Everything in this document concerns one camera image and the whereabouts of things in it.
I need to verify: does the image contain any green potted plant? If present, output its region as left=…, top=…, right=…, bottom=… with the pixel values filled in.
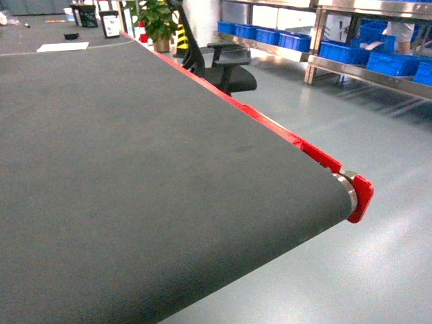
left=125, top=0, right=177, bottom=53

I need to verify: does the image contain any white flat board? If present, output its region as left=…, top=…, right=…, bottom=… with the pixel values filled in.
left=36, top=42, right=89, bottom=53

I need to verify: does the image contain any black office chair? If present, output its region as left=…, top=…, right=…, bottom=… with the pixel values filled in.
left=167, top=1, right=257, bottom=96

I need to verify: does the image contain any red conveyor side rail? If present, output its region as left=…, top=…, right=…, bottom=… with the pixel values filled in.
left=119, top=30, right=375, bottom=224

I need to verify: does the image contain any framed white sign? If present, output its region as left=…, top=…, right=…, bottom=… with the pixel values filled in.
left=99, top=10, right=120, bottom=38

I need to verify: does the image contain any stainless steel shelf rack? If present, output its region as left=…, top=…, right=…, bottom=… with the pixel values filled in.
left=217, top=1, right=431, bottom=100

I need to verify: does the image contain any yellow black striped post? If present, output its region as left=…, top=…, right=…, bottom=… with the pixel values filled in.
left=173, top=23, right=189, bottom=58

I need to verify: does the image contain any person in white shorts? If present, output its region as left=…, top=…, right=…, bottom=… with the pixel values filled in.
left=383, top=21, right=415, bottom=55

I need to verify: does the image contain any black wire basket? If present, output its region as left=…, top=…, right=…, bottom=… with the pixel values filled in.
left=70, top=3, right=98, bottom=28

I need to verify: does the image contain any small black object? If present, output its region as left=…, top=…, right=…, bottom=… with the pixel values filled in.
left=63, top=33, right=80, bottom=41

